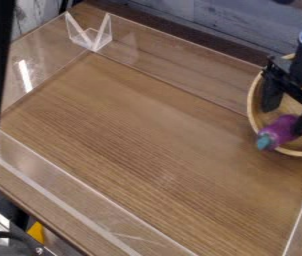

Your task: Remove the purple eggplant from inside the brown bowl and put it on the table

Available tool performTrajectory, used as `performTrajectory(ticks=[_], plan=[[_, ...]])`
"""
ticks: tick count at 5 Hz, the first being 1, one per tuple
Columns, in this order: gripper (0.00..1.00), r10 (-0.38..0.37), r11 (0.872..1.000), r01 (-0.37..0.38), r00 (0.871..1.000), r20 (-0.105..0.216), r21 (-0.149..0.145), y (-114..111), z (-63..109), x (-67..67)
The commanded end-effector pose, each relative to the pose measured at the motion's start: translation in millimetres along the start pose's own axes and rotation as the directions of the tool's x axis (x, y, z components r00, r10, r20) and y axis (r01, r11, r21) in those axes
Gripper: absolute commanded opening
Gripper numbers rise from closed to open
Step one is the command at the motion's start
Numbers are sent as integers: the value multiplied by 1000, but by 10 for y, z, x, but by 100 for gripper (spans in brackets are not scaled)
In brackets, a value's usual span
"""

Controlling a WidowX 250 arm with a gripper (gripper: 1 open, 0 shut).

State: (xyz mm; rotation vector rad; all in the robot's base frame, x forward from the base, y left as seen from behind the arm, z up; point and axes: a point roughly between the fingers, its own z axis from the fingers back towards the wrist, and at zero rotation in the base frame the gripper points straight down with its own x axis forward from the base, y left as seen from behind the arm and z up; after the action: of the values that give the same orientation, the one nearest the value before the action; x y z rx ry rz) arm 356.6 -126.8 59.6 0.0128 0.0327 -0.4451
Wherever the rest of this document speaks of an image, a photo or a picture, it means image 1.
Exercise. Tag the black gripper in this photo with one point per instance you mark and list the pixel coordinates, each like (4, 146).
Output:
(279, 84)

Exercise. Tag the purple toy eggplant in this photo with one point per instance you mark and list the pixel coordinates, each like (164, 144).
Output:
(278, 133)

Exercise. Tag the brown wooden bowl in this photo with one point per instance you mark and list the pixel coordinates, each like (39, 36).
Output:
(260, 119)

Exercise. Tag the clear acrylic tray walls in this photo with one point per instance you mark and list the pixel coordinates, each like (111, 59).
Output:
(127, 149)

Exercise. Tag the yellow object under table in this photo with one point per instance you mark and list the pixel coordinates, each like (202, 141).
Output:
(36, 232)

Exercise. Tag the clear acrylic corner bracket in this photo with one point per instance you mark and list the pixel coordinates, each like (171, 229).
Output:
(89, 38)

